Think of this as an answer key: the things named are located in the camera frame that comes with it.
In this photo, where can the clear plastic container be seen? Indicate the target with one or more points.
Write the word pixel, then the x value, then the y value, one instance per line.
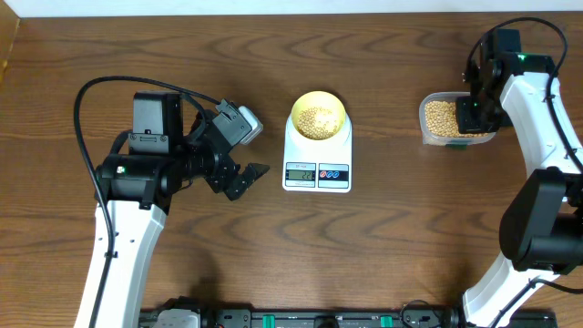
pixel 431 139

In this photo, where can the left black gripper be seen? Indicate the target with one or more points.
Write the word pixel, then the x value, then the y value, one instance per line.
pixel 220 178

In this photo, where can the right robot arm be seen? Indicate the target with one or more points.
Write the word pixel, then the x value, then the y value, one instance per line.
pixel 540 233

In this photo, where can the white digital kitchen scale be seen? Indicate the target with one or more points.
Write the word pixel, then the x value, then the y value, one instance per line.
pixel 318 165

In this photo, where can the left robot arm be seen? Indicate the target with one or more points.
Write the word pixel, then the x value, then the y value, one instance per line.
pixel 173 142

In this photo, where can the soybeans pile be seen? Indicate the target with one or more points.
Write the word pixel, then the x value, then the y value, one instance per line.
pixel 441 120

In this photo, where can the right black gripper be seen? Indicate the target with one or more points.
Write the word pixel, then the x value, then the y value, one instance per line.
pixel 465 124

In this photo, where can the yellow bowl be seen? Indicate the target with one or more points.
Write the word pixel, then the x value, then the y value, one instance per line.
pixel 317 99

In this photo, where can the soybeans in bowl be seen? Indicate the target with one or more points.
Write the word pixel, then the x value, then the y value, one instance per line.
pixel 319 123

